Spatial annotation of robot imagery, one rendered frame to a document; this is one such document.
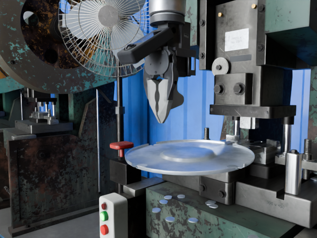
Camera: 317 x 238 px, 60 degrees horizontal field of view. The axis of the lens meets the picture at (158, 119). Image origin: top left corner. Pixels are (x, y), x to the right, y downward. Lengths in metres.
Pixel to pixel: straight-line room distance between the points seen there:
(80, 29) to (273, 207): 1.22
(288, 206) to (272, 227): 0.06
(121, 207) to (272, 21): 0.61
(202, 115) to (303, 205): 1.77
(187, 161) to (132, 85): 2.55
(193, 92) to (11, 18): 1.47
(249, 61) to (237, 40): 0.07
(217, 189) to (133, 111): 2.43
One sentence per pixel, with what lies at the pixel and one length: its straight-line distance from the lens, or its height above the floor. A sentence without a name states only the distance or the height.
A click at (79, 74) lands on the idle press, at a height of 1.05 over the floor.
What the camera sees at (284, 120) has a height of 0.85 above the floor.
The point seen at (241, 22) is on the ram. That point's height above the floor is 1.11.
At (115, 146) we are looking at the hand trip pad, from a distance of 0.89.
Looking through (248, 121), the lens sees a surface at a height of 0.84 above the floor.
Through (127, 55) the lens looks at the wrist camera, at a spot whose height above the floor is 0.99.
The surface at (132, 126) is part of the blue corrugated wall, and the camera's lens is 3.12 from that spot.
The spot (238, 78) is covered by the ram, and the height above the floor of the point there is 0.96.
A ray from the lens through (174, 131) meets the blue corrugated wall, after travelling 2.62.
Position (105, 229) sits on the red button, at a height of 0.55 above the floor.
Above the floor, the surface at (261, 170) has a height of 0.72.
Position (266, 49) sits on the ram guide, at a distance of 0.71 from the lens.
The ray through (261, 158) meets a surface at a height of 0.75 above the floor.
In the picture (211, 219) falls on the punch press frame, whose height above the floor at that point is 0.63.
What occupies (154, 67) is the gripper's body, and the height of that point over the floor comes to 0.97.
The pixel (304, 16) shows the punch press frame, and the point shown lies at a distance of 0.67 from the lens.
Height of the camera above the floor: 0.92
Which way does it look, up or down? 5 degrees down
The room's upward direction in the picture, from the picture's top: straight up
